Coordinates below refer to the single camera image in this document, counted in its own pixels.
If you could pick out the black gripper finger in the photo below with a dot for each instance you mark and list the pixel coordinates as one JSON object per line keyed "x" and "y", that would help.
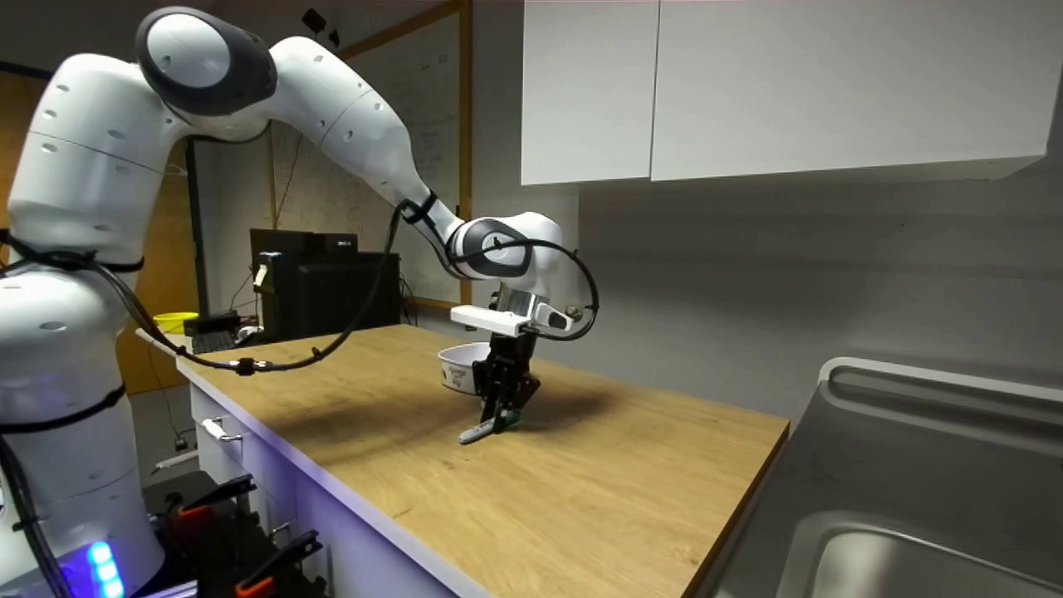
{"x": 493, "y": 402}
{"x": 523, "y": 399}

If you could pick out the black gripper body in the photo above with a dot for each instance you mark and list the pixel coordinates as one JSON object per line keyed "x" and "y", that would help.
{"x": 512, "y": 358}

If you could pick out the green capped white marker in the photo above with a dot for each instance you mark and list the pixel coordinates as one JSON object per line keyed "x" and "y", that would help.
{"x": 473, "y": 433}

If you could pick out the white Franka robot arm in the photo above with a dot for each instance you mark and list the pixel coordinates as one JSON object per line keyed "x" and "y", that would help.
{"x": 95, "y": 169}

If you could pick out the white patterned bowl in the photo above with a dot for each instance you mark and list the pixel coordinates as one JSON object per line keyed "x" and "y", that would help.
{"x": 460, "y": 368}

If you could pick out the black box appliance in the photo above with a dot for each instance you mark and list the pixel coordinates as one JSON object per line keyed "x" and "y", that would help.
{"x": 334, "y": 293}

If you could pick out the white counter cabinet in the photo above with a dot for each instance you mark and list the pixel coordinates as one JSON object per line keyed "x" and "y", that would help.
{"x": 334, "y": 534}

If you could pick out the red and black clamp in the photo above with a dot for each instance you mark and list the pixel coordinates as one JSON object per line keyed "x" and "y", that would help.
{"x": 204, "y": 505}
{"x": 275, "y": 566}

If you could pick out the narrow white cabinet door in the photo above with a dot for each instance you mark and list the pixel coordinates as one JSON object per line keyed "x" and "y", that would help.
{"x": 585, "y": 88}

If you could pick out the yellow plastic object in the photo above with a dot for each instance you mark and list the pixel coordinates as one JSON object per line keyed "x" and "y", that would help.
{"x": 178, "y": 323}

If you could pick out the brown wooden door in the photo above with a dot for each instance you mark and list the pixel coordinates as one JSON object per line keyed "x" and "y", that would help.
{"x": 168, "y": 261}

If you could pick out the stainless steel sink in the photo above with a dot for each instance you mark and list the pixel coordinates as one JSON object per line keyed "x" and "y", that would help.
{"x": 920, "y": 486}

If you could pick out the wide white cabinet door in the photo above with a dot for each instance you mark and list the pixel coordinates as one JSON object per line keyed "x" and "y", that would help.
{"x": 853, "y": 84}

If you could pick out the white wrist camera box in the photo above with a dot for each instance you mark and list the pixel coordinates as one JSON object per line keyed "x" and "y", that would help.
{"x": 489, "y": 321}

